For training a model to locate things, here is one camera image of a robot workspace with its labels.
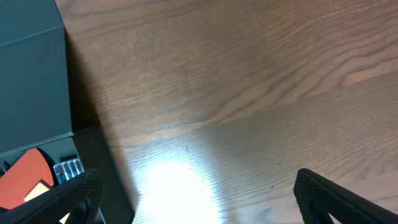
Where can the orange scraper wooden handle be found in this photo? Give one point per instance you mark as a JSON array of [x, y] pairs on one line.
[[29, 177]]

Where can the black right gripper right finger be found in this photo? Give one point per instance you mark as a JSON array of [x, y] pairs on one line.
[[320, 200]]

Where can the black box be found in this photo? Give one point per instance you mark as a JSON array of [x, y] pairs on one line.
[[44, 103]]

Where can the blue drill bit case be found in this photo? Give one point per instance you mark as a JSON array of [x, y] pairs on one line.
[[67, 170]]

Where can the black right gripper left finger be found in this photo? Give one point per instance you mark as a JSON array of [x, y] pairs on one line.
[[79, 198]]

